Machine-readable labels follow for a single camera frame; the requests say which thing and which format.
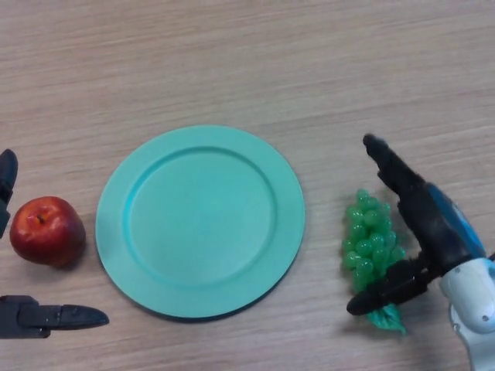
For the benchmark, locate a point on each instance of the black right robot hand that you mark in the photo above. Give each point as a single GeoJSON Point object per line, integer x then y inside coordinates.
{"type": "Point", "coordinates": [429, 220]}

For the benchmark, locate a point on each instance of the red apple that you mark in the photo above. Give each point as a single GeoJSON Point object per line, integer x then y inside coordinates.
{"type": "Point", "coordinates": [46, 232]}

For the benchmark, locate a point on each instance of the green grape bunch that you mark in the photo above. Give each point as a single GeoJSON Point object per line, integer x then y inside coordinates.
{"type": "Point", "coordinates": [367, 239]}

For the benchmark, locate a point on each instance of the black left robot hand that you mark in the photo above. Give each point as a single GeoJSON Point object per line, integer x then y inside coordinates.
{"type": "Point", "coordinates": [31, 317]}

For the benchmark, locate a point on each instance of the green round plate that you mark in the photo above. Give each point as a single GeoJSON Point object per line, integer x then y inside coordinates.
{"type": "Point", "coordinates": [199, 224]}

